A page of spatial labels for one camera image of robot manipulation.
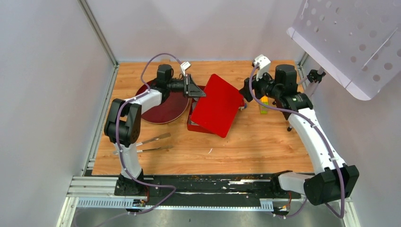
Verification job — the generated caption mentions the grey tripod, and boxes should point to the grey tripod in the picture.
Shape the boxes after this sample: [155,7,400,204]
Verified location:
[272,68,326,112]

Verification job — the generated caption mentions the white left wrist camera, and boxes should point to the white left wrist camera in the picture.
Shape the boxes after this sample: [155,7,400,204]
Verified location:
[180,61,191,76]

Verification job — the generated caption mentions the red rectangular chocolate box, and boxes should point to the red rectangular chocolate box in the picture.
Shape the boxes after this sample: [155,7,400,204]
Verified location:
[187,96,221,134]

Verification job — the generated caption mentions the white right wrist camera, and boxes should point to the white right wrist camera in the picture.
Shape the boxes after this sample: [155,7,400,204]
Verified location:
[253,54,271,81]

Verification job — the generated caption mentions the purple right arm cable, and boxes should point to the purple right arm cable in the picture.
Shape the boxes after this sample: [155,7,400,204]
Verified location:
[248,64,346,219]

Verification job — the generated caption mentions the wooden metal food tongs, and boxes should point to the wooden metal food tongs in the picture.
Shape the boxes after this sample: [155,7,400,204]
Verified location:
[113,132,174,156]

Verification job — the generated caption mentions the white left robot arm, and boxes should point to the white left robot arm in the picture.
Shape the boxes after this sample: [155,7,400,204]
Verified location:
[104,61,206,195]

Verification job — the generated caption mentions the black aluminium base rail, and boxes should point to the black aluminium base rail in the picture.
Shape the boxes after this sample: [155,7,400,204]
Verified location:
[67,174,305,211]

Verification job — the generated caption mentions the yellow green toy block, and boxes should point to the yellow green toy block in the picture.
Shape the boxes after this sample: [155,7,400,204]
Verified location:
[259,96,269,114]

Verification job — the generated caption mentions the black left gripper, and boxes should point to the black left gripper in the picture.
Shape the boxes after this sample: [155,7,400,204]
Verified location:
[167,74,206,99]

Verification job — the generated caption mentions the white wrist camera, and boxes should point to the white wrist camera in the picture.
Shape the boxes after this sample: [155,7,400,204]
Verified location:
[180,61,191,76]
[253,54,271,81]

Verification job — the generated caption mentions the perforated white light panel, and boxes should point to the perforated white light panel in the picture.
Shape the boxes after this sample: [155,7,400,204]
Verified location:
[287,0,401,101]

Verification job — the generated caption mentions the red box lid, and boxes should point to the red box lid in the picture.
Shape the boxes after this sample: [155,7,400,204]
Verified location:
[187,74,244,138]

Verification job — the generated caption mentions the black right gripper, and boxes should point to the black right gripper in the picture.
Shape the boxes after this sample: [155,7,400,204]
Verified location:
[239,67,281,102]

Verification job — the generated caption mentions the round dark red tray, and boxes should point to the round dark red tray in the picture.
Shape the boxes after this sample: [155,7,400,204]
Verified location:
[141,92,189,124]

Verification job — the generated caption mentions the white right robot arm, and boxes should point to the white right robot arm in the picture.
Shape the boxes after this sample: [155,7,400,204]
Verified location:
[240,63,359,205]

